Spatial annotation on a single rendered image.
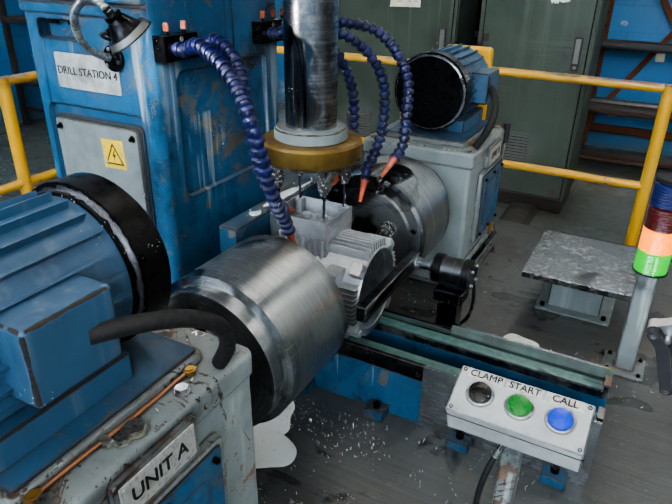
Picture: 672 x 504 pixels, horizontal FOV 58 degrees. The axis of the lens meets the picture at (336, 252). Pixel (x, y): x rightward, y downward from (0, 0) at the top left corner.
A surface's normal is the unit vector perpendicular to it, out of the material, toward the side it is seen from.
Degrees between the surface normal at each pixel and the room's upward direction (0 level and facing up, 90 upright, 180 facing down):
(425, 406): 90
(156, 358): 0
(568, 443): 24
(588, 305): 90
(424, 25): 90
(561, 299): 90
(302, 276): 39
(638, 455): 0
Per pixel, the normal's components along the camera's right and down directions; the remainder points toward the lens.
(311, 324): 0.80, -0.17
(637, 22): -0.48, 0.39
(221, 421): 0.88, 0.21
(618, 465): 0.01, -0.90
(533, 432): -0.18, -0.66
